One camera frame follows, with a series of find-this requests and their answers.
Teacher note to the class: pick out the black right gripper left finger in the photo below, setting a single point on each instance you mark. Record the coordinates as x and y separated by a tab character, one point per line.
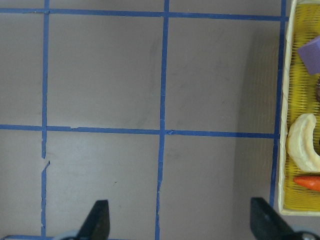
97	224

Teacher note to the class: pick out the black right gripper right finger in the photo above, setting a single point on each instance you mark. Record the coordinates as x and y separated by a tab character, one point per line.
265	223

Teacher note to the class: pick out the orange toy carrot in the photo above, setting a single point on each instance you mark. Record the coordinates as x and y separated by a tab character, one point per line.
309	182

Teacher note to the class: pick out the yellow toy banana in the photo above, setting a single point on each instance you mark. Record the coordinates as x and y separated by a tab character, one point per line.
300	146

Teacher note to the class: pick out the yellow plastic tray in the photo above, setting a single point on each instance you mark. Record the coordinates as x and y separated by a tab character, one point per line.
298	97

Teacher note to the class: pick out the brown toy animal figure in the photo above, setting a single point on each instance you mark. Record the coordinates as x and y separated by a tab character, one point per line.
317	90

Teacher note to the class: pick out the purple foam block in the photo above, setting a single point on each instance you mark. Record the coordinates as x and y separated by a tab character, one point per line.
310	55

